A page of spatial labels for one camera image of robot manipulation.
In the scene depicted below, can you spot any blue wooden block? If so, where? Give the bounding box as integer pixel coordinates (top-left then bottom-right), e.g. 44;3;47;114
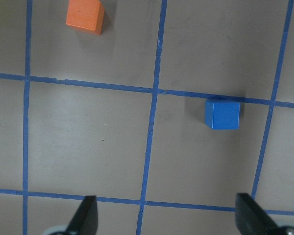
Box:
204;99;240;130

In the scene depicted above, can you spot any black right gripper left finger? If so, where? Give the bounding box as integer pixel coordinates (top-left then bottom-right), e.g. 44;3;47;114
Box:
65;196;98;235

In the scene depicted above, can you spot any orange wooden block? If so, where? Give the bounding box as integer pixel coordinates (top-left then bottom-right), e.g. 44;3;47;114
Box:
66;0;105;35

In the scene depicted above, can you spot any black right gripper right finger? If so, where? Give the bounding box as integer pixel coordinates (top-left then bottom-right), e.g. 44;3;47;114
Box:
235;193;282;235

